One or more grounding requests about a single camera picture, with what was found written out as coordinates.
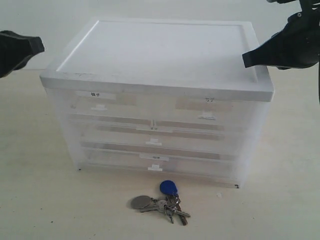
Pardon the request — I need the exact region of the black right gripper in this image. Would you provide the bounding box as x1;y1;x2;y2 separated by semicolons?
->
242;0;320;70

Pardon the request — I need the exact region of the key bunch with blue fob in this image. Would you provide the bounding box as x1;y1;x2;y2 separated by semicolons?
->
130;180;191;226

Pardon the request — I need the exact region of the white translucent drawer cabinet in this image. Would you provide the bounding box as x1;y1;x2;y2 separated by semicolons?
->
40;18;274;188

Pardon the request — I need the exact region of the middle wide clear drawer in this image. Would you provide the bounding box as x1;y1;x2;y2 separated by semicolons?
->
81;125;241;155

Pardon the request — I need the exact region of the wide clear drawer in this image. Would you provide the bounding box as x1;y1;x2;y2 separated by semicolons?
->
84;148;235;180
81;125;241;155

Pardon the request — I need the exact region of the bottom wide clear drawer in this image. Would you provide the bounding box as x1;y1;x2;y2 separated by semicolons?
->
84;148;235;180

